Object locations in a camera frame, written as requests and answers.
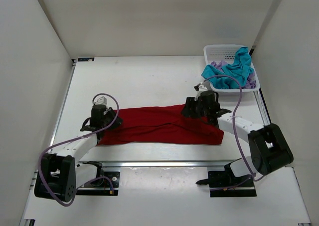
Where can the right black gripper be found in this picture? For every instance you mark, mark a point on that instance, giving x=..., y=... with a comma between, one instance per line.
x=190, y=109

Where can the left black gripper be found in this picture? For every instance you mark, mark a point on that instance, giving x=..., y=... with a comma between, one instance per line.
x=109, y=119

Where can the red t-shirt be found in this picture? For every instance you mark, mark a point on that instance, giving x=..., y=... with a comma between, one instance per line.
x=161, y=125

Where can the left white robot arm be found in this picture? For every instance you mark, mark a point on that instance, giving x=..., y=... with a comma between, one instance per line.
x=61, y=174

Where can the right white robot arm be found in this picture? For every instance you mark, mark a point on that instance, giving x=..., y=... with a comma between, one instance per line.
x=269, y=150

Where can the teal t-shirt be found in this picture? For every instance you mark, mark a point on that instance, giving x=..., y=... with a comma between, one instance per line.
x=231, y=73

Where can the white plastic basket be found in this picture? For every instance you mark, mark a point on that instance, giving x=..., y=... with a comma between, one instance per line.
x=221, y=52

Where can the lavender t-shirt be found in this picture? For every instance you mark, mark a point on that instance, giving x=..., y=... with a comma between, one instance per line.
x=245, y=75

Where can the dark label sticker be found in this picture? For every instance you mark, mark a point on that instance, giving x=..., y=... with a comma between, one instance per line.
x=85, y=59

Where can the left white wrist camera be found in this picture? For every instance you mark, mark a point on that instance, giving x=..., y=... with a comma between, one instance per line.
x=101, y=100

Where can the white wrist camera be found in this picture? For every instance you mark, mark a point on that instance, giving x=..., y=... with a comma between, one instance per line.
x=199, y=89
x=101, y=100

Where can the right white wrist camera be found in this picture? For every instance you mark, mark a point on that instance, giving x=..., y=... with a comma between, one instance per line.
x=199, y=89

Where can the aluminium front rail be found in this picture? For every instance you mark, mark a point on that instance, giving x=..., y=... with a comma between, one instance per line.
x=136, y=164

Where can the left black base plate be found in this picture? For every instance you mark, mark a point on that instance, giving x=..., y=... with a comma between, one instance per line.
x=103, y=187

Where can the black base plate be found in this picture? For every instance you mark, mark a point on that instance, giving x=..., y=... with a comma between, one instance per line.
x=103, y=187
x=223, y=185

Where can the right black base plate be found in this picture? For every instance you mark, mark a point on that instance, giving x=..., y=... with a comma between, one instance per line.
x=223, y=185

